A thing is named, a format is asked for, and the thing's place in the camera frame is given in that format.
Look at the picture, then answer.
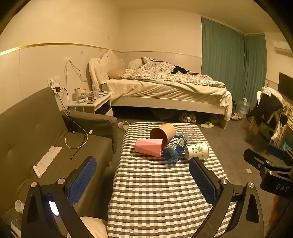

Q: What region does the black television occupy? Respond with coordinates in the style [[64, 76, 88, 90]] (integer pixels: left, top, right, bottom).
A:
[[278, 72, 293, 100]]

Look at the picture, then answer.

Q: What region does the white cushion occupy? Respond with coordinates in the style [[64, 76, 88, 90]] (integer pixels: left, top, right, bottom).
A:
[[78, 216, 108, 238]]

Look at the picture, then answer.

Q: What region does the green curtain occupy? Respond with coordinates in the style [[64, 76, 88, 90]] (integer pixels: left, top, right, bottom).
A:
[[201, 17, 268, 114]]

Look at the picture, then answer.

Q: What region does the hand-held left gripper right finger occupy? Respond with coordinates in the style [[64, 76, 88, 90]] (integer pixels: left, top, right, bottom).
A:
[[189, 157, 265, 238]]

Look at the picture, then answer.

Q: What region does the chair with clothes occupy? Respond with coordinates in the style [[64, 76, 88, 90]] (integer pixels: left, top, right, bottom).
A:
[[246, 86, 289, 147]]

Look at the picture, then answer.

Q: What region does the pink faceted cup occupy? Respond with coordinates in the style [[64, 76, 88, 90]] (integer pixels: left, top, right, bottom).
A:
[[135, 138, 163, 158]]

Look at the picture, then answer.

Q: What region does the small white paper cup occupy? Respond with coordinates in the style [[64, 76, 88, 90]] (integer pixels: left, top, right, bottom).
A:
[[14, 200, 25, 215]]

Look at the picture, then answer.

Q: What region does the white tape roll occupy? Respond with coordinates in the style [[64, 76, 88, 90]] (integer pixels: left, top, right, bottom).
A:
[[73, 88, 87, 100]]

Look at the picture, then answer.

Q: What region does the white bed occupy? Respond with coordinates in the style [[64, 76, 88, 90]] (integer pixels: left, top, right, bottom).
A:
[[88, 49, 233, 129]]

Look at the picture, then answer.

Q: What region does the white tissue paper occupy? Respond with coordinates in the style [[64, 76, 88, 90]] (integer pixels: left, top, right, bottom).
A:
[[32, 146, 63, 178]]

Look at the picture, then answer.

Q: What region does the checkered tablecloth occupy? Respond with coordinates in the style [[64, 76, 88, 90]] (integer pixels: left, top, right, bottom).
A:
[[106, 122, 237, 238]]

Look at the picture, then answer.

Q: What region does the black garment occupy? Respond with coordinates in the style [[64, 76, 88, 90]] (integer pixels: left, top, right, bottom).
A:
[[170, 66, 188, 75]]

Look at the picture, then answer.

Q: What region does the wall outlet panel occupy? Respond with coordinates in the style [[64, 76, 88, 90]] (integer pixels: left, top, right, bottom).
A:
[[47, 75, 60, 92]]

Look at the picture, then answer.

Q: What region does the black cable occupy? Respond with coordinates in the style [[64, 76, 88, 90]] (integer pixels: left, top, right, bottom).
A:
[[54, 86, 89, 147]]

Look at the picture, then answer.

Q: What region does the clear water bottle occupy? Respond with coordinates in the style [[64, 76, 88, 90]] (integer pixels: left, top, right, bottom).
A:
[[92, 79, 100, 97]]

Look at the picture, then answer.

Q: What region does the white green-printed paper cup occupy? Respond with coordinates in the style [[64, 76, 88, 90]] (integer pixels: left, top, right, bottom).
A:
[[185, 142, 210, 160]]

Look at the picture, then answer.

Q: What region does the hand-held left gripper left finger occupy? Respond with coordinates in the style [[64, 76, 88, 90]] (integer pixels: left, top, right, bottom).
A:
[[21, 156, 108, 238]]

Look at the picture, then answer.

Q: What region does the white pillow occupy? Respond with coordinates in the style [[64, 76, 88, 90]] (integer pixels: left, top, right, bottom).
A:
[[127, 59, 144, 69]]

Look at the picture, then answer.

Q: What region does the white air conditioner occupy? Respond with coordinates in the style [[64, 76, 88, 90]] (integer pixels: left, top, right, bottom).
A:
[[272, 39, 293, 56]]

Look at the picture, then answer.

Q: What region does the clear plastic cup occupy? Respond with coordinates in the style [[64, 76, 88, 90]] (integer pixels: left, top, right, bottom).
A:
[[181, 125, 201, 145]]

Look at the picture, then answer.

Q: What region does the brown paper cup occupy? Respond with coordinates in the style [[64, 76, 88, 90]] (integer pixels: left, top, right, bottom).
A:
[[150, 124, 176, 149]]

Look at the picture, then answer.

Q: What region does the hanging white wall cable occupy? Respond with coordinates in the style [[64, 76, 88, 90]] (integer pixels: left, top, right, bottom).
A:
[[64, 59, 89, 83]]

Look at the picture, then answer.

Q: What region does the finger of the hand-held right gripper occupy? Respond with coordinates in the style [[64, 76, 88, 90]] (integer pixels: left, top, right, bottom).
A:
[[243, 148, 293, 178], [266, 143, 287, 161]]

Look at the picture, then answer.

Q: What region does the large water jug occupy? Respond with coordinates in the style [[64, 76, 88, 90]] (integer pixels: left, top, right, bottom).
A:
[[238, 98, 250, 119]]

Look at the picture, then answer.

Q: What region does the white nightstand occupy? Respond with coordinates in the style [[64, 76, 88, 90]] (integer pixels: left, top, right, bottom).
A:
[[67, 92, 114, 117]]

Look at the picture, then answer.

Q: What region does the grey-brown sofa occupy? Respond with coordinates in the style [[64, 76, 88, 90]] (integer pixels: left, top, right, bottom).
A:
[[0, 86, 118, 238]]

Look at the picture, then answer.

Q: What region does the floral blanket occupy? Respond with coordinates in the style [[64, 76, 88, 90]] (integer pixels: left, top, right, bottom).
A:
[[119, 57, 227, 89]]

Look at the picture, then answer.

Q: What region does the blue printed cup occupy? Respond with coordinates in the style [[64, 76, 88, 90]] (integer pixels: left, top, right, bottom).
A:
[[162, 134, 189, 163]]

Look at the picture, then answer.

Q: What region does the cream pillow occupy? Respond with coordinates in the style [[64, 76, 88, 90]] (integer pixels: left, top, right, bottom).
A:
[[101, 49, 127, 79]]

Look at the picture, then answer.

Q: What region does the person's right forearm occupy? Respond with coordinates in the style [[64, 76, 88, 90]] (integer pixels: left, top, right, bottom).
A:
[[270, 195, 293, 238]]

